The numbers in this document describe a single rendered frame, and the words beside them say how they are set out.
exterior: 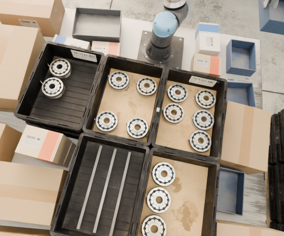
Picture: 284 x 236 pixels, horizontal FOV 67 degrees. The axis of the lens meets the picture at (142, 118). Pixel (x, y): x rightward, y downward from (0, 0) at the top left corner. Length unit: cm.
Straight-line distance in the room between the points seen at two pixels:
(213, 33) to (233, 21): 131
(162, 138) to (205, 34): 71
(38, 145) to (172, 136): 59
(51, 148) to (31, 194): 21
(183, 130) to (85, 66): 60
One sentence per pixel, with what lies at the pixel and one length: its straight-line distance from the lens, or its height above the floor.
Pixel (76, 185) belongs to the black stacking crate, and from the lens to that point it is 102.
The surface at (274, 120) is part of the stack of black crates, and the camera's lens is 199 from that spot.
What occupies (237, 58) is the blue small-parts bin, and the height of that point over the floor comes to 70.
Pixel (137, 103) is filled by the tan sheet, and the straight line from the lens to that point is 108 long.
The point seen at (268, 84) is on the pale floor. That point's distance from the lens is 247.
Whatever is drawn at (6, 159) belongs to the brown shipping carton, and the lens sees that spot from 123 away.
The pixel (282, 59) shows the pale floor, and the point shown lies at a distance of 272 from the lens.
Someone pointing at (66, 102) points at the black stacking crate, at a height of 83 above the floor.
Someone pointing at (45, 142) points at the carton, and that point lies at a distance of 98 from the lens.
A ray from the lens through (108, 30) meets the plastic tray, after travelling 141.
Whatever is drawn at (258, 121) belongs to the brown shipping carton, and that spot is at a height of 86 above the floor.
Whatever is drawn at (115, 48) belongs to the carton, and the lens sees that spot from 131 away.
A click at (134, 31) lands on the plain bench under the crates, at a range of 148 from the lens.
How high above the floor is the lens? 182
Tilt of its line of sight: 71 degrees down
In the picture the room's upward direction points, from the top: 10 degrees clockwise
